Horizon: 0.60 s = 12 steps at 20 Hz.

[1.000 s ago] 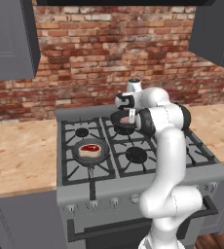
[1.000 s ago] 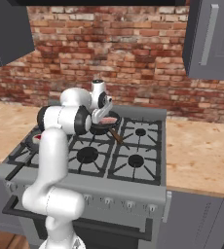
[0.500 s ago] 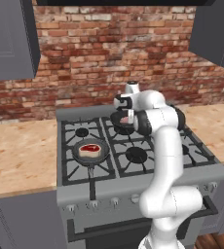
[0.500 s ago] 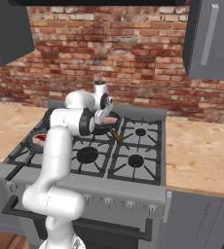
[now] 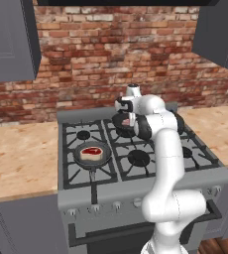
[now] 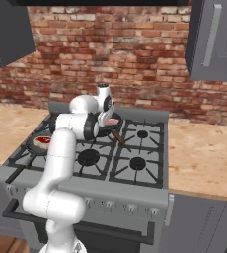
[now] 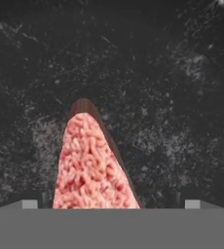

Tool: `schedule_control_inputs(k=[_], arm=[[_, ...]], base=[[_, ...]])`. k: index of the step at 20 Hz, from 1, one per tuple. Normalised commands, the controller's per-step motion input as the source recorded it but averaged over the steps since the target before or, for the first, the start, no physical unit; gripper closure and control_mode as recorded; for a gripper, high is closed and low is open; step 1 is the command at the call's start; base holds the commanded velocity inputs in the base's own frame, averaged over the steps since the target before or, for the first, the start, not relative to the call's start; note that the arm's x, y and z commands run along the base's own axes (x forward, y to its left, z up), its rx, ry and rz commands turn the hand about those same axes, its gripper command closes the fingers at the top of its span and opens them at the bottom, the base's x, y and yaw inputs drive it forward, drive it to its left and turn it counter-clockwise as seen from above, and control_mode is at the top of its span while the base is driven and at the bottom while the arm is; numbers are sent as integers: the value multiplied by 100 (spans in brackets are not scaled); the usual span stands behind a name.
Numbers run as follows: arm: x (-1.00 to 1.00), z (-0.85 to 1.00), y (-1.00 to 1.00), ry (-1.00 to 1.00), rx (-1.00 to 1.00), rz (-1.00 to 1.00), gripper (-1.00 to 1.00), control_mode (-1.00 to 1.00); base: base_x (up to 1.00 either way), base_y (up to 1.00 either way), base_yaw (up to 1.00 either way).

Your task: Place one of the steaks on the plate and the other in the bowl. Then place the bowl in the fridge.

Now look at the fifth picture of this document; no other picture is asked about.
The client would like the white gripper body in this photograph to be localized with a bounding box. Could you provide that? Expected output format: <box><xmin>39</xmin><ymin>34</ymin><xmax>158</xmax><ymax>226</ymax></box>
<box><xmin>127</xmin><ymin>112</ymin><xmax>137</xmax><ymax>127</ymax></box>

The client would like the grey gas range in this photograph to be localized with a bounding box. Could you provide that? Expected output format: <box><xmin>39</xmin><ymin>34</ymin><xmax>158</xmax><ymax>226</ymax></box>
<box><xmin>56</xmin><ymin>101</ymin><xmax>228</xmax><ymax>254</ymax></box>

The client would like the dark oven door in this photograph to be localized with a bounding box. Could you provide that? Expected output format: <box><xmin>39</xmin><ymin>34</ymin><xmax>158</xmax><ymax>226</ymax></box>
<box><xmin>75</xmin><ymin>221</ymin><xmax>200</xmax><ymax>254</ymax></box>

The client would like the black range hood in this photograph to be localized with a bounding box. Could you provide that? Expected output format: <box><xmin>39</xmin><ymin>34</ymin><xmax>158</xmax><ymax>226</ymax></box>
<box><xmin>36</xmin><ymin>0</ymin><xmax>220</xmax><ymax>7</ymax></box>

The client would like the grey wall cupboard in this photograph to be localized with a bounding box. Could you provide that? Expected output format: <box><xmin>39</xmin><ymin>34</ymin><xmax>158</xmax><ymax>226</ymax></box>
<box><xmin>191</xmin><ymin>0</ymin><xmax>228</xmax><ymax>70</ymax></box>
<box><xmin>0</xmin><ymin>0</ymin><xmax>43</xmax><ymax>83</ymax></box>

